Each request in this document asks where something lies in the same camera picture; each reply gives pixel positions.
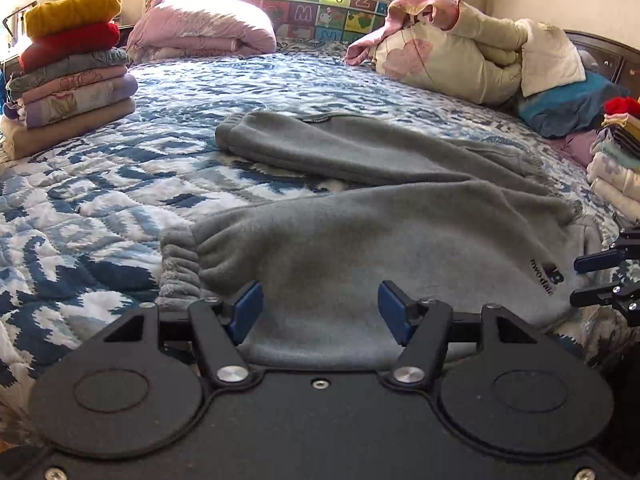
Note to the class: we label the yellow folded sweater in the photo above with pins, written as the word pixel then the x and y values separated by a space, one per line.
pixel 51 17

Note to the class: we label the pink cartoon folded garment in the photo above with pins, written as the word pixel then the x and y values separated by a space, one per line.
pixel 71 82

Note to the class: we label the teal blue pillow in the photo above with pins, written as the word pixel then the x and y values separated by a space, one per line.
pixel 559 111

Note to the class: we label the beige folded garment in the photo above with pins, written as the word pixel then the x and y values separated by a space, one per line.
pixel 19 142

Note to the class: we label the lilac printed folded garment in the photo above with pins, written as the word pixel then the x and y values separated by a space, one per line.
pixel 63 105

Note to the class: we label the dark wooden headboard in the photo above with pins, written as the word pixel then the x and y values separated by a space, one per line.
pixel 616 61

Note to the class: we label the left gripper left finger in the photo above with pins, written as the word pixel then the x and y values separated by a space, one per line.
pixel 219 326

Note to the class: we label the pink folded quilt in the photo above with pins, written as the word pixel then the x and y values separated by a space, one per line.
pixel 193 28

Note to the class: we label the red folded sweater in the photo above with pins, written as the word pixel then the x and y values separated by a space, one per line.
pixel 53 48

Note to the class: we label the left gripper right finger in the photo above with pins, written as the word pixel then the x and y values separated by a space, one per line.
pixel 421 328

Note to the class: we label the grey fleece sweatpants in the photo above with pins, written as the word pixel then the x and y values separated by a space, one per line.
pixel 462 222

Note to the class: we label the blue white patterned bedspread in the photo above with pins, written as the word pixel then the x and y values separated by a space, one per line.
pixel 80 222

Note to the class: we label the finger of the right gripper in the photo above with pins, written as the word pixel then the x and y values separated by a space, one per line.
pixel 606 295
pixel 599 261

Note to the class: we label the cream floral folded quilt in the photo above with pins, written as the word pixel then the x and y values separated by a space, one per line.
pixel 446 46

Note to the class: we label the white quilted cushion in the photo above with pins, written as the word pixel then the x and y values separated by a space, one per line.
pixel 549 58

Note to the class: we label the colourful alphabet foam mat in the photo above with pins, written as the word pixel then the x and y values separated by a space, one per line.
pixel 324 20

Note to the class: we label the right stack folded clothes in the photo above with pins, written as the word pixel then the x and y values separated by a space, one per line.
pixel 613 171

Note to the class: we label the grey green folded garment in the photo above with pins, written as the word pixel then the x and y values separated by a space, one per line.
pixel 70 65

